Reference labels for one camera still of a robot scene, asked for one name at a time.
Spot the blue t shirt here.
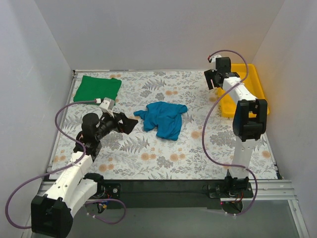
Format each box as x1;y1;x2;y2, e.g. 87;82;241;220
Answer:
134;102;188;141

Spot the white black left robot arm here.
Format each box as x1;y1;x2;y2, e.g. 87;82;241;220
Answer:
31;112;138;238

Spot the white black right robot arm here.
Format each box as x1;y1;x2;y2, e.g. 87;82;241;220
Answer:
204;55;267;202

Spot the green folded t shirt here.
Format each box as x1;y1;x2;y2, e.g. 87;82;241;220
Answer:
73;75;122;102

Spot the floral patterned table mat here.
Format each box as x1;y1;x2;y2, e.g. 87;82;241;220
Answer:
49;71;277;180

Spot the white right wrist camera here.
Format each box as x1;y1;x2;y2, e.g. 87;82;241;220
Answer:
208;55;222;71

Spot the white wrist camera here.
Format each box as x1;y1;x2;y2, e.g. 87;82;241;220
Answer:
208;55;222;71
99;98;115;118

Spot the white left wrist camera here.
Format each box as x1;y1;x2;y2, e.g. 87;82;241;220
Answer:
99;98;115;118

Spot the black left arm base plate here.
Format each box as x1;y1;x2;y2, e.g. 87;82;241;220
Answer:
92;183;121;199

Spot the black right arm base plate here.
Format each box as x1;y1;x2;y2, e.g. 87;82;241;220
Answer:
207;180;254;199

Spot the aluminium frame rail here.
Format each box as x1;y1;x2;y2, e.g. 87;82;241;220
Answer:
23;179;310;238

